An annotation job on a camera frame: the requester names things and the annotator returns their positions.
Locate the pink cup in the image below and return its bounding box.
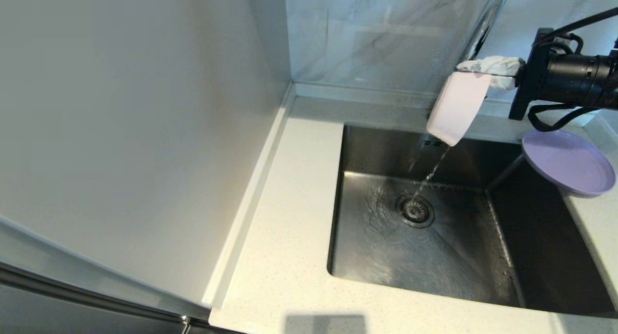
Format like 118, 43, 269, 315
426, 71, 492, 147

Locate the stainless steel sink basin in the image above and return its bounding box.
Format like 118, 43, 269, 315
326, 123, 616, 318

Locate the purple round plate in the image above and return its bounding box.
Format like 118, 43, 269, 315
521, 129, 616, 198

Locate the black camera cable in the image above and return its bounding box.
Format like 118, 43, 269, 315
527, 7, 618, 132

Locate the chrome kitchen faucet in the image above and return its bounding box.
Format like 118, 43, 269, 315
461, 0, 511, 67

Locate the stainless steel appliance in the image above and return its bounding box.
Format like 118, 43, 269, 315
0, 216, 242, 334

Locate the metal sink drain strainer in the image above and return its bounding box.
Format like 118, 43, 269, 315
395, 194, 435, 229

